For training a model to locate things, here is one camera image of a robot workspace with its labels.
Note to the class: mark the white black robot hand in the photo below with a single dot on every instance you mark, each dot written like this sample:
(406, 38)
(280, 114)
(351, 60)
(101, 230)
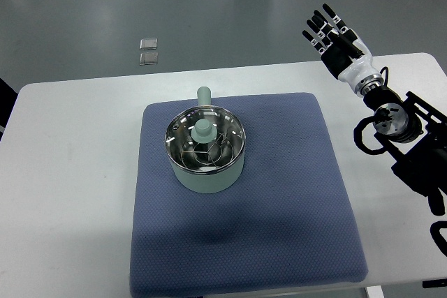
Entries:
(342, 51)

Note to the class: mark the glass lid green knob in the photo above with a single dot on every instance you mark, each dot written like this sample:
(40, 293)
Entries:
(202, 124)

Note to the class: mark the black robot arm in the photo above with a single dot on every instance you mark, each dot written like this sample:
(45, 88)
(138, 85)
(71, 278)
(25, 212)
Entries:
(414, 134)

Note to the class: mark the green pot steel interior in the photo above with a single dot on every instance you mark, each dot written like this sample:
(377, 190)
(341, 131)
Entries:
(208, 183)

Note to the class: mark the blue fabric mat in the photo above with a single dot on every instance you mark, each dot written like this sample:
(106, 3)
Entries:
(287, 220)

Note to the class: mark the upper floor metal plate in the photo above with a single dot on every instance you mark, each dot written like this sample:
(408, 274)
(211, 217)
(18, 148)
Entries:
(148, 44)

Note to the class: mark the wire steamer rack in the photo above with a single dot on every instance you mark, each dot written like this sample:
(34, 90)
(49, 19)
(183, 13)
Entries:
(213, 155)

